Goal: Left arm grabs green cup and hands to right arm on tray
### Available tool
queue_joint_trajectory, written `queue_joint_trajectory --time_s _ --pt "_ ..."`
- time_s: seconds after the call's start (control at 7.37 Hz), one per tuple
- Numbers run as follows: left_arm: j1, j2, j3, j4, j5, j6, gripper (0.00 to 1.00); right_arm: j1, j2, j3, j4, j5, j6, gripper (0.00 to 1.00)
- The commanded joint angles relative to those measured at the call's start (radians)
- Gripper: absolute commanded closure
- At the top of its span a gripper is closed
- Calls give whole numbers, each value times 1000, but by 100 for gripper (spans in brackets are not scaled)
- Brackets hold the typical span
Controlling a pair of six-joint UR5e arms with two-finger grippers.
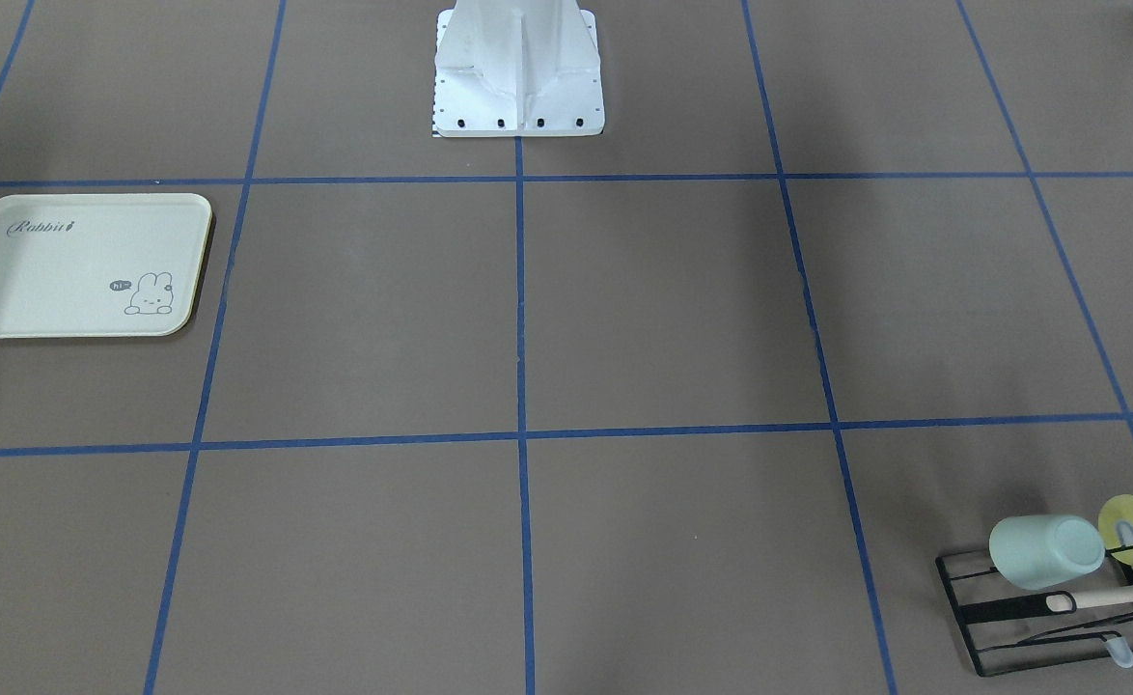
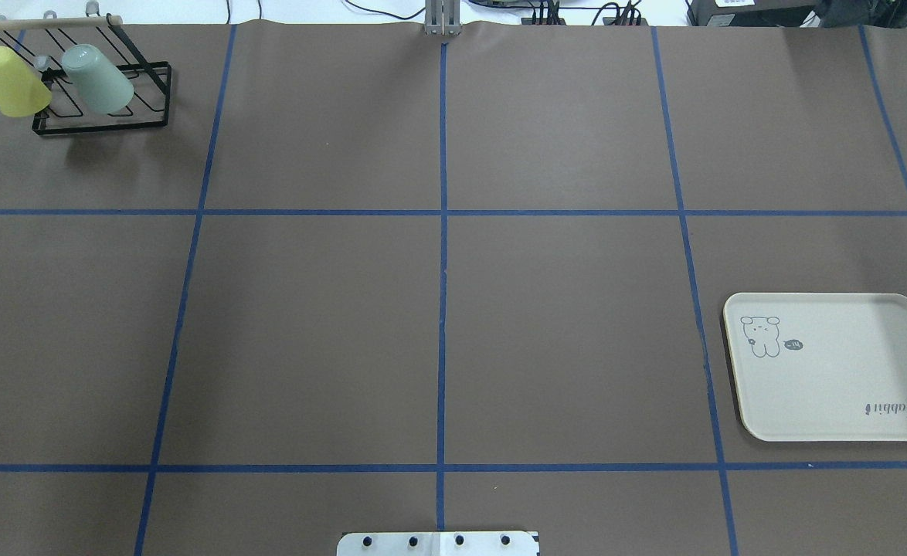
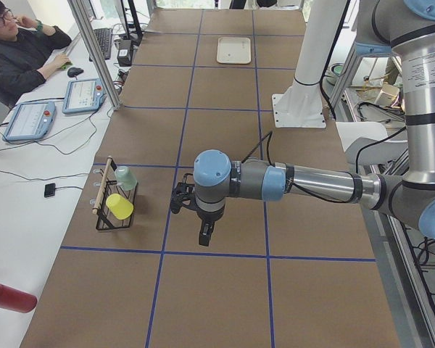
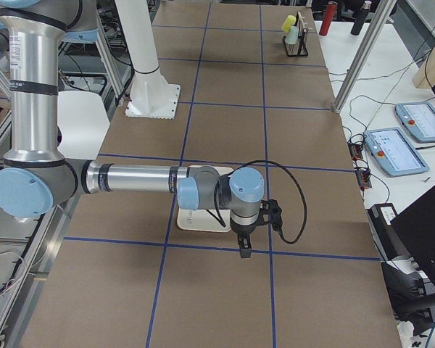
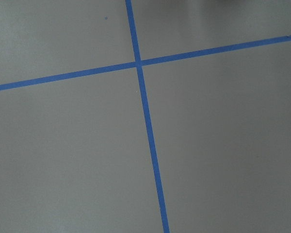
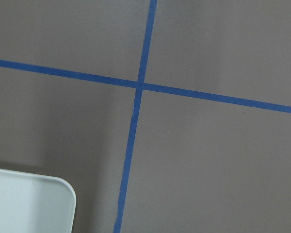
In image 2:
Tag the green plastic cup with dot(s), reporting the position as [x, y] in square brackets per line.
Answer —
[102, 86]

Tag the cream rabbit print tray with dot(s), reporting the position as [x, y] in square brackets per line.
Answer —
[819, 366]

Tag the yellow plastic cup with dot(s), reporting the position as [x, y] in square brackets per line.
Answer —
[22, 92]

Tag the black device on desk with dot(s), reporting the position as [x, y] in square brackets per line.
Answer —
[786, 14]

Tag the grey aluminium post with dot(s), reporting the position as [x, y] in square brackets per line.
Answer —
[442, 18]

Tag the white metal base plate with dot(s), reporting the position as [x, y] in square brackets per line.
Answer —
[440, 543]

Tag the black wire cup rack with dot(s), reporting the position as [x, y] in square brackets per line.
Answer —
[41, 42]

